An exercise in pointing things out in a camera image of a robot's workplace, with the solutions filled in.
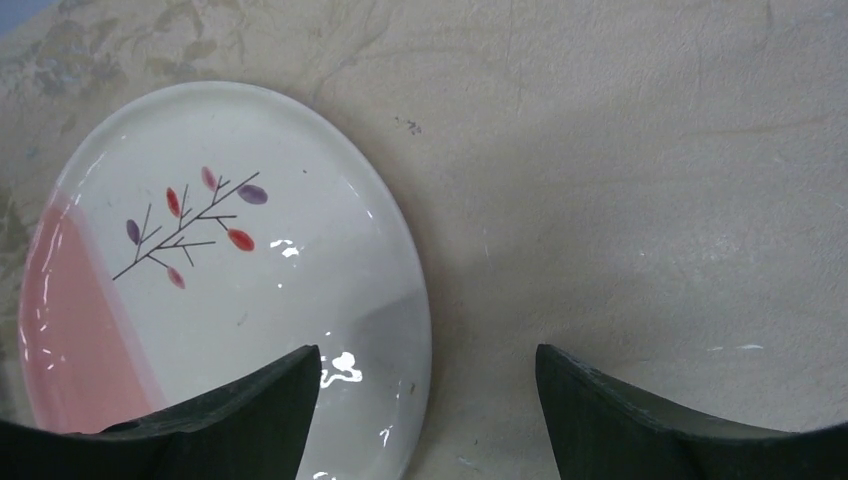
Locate pink and cream plate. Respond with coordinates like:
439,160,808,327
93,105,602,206
18,81,432,479

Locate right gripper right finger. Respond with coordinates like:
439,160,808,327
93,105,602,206
535,344,847,479

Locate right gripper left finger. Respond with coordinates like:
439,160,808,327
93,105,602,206
1,345,321,479

